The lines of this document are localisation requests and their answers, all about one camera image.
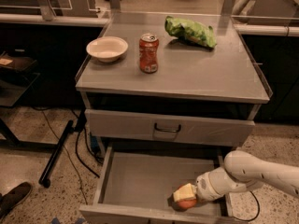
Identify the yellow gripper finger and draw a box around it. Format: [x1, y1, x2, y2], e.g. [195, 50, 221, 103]
[173, 183, 196, 203]

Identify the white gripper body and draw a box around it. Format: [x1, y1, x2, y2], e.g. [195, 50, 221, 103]
[196, 167, 233, 202]

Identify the red apple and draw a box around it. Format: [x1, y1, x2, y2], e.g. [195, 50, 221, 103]
[174, 198, 197, 209]

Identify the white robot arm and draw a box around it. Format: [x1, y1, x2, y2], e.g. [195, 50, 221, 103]
[173, 150, 299, 209]

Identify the open middle drawer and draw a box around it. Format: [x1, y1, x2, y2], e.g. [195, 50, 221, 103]
[80, 144, 244, 224]

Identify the closed top drawer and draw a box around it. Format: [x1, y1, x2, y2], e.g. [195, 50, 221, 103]
[85, 109, 254, 147]

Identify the grey metal cabinet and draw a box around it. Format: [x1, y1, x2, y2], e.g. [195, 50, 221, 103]
[76, 12, 271, 147]

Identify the black stand leg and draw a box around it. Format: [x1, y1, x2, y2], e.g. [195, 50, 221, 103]
[38, 120, 73, 189]

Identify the orange soda can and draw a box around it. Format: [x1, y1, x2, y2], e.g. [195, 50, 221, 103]
[139, 34, 159, 74]

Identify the green chip bag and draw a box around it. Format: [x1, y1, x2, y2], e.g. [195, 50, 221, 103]
[164, 16, 217, 49]

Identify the white bowl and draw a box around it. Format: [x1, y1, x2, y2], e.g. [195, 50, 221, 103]
[86, 36, 128, 63]

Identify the dark shoe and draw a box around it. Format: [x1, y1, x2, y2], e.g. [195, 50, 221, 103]
[0, 182, 33, 218]

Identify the dark side table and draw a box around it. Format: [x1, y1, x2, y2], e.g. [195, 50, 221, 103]
[0, 51, 38, 149]

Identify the black floor cable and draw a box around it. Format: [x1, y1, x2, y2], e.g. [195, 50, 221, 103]
[232, 190, 261, 222]

